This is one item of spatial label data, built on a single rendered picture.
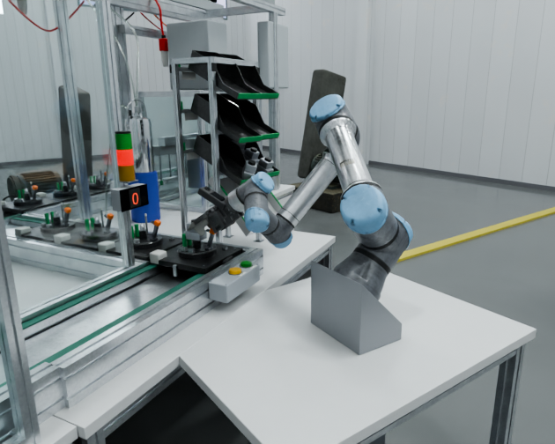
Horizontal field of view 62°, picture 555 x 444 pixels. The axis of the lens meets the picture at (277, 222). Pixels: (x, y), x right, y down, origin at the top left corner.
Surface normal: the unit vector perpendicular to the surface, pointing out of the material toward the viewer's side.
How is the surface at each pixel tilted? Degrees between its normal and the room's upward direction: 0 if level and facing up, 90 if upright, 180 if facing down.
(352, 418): 0
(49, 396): 90
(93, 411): 0
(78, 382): 90
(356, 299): 90
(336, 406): 0
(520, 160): 90
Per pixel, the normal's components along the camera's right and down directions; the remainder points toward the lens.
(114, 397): -0.01, -0.97
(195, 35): -0.45, 0.24
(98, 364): 0.89, 0.11
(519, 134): -0.81, 0.16
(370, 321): 0.53, 0.22
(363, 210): -0.46, -0.41
